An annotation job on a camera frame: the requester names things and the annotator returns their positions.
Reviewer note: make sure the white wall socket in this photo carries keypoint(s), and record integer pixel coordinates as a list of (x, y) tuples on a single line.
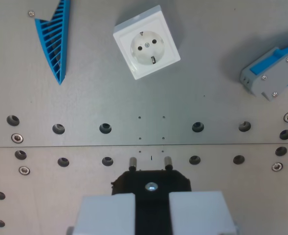
[(146, 42)]

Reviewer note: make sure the small silver cross-head screw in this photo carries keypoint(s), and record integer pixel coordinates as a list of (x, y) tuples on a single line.
[(31, 13)]

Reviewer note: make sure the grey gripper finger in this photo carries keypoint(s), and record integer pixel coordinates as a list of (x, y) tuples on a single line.
[(200, 213), (104, 215)]

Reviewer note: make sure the blue ribbed wedge part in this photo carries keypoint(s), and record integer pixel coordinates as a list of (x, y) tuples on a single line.
[(57, 46)]

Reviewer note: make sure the grey and blue box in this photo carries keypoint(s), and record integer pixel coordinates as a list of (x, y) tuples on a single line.
[(272, 76)]

